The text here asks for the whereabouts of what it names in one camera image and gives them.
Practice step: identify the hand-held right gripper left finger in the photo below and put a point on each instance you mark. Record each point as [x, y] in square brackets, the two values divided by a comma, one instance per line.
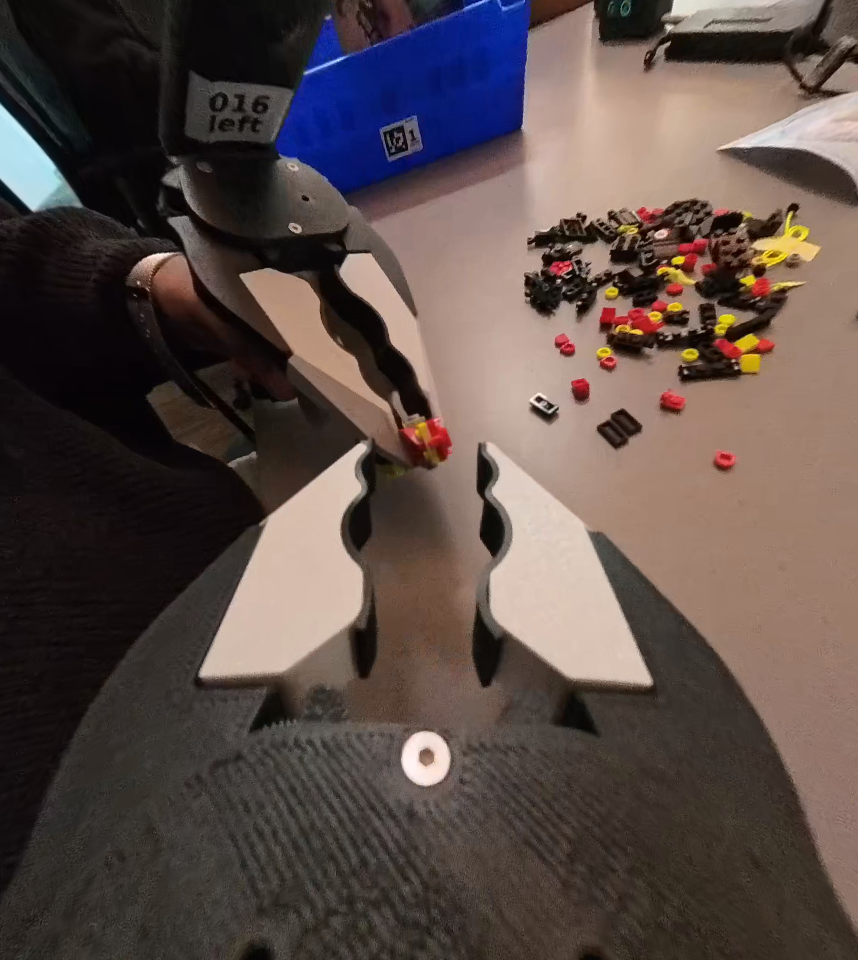
[286, 600]

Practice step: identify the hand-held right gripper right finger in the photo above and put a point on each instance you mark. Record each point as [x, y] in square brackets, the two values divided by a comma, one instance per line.
[564, 600]

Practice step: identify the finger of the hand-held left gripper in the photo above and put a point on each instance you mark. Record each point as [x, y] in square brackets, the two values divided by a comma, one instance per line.
[309, 322]
[384, 300]

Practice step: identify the yellow red lego car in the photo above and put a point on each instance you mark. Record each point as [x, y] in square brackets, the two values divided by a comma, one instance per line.
[425, 442]

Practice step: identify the pile of lego pieces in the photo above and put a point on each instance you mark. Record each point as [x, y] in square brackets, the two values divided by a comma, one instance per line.
[661, 285]

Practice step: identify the person's left forearm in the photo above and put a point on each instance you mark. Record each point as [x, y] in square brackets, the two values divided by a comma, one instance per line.
[46, 262]

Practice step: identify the black flat lego tile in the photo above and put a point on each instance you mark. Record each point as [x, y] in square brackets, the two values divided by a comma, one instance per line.
[628, 422]
[610, 433]
[543, 405]

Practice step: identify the small red lego piece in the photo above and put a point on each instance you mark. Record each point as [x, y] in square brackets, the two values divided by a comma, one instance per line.
[724, 460]

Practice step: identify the cardboard lego box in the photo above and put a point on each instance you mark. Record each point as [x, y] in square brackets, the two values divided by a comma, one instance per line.
[376, 19]

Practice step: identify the lego instruction booklet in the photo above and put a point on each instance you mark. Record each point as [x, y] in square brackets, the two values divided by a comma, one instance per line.
[834, 142]

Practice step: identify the person's left hand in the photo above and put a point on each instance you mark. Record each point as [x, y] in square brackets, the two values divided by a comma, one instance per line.
[196, 315]

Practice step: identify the grey wristwatch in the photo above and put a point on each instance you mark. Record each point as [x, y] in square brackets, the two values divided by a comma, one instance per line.
[145, 300]

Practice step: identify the blue bin with white tag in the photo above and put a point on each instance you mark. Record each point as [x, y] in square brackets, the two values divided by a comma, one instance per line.
[429, 97]

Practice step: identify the person's black sweater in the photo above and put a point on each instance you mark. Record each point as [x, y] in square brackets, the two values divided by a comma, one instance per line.
[61, 600]

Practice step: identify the black device green light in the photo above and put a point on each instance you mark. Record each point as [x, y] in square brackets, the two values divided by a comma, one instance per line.
[628, 15]

